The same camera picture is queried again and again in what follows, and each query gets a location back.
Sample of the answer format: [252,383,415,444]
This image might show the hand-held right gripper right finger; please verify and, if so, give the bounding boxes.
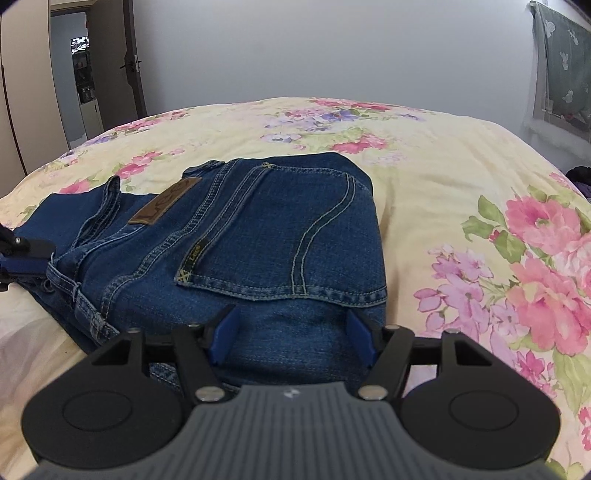
[345,308,486,401]

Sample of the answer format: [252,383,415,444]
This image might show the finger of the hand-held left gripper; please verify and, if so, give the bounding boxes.
[0,225,57,260]
[0,258,48,293]

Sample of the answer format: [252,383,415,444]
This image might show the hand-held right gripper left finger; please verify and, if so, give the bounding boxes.
[91,305,242,403]

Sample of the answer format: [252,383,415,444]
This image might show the blue denim pants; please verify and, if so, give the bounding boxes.
[11,152,389,393]

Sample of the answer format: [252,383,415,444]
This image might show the beige wardrobe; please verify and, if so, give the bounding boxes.
[0,0,63,197]

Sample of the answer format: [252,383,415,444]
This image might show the hallway shelf unit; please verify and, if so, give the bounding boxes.
[69,36,103,142]

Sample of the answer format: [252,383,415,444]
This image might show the floral yellow bedspread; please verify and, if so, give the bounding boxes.
[0,96,591,480]

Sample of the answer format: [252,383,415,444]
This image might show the dark brown door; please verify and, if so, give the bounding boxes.
[90,0,149,121]

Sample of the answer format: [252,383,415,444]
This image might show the pile of clothes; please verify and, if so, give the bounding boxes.
[565,165,591,200]

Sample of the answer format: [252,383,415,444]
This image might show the grey printed curtain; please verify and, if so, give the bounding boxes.
[529,0,591,126]

